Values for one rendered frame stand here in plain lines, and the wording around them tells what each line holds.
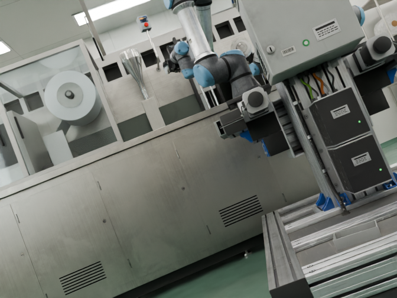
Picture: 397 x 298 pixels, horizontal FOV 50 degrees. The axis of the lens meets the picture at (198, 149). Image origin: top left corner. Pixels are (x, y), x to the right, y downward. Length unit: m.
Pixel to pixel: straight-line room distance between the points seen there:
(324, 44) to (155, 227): 1.46
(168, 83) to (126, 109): 0.37
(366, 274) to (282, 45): 0.83
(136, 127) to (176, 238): 0.99
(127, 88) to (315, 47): 1.91
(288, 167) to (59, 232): 1.39
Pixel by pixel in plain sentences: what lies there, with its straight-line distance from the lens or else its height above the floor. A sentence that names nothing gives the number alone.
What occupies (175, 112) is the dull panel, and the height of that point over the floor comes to 1.06.
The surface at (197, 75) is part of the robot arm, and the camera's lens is 2.04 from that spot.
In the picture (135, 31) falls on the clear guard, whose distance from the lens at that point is 3.28.
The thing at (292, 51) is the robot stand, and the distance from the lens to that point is 1.53.
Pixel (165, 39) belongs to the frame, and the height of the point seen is 1.60.
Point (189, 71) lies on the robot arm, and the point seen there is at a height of 1.08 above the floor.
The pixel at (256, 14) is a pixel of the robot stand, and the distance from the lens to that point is 1.56.
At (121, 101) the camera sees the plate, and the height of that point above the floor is 1.28.
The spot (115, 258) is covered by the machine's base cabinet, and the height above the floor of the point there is 0.30.
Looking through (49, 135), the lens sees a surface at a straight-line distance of 2.66.
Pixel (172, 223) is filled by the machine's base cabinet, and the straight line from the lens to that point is 2.50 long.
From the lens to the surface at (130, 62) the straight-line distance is 2.95.
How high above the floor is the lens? 0.53
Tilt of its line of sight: 4 degrees up
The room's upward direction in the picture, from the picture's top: 22 degrees counter-clockwise
